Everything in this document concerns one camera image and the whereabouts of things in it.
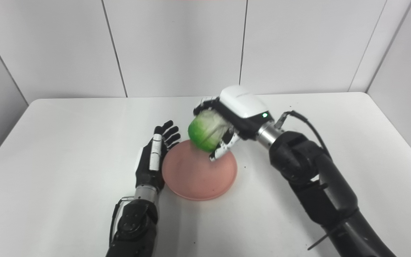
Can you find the green white toy cabbage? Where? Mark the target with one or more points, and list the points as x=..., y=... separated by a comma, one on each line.
x=205, y=130

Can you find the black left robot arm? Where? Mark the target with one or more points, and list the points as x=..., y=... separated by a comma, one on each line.
x=136, y=225

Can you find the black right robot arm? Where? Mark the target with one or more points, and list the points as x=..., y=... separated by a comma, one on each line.
x=319, y=185

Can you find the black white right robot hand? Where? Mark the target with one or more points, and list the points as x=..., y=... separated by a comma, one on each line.
x=243, y=103

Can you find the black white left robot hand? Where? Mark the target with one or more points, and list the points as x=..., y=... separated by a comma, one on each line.
x=145, y=167

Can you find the pink plastic plate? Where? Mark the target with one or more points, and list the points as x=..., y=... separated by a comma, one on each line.
x=198, y=176

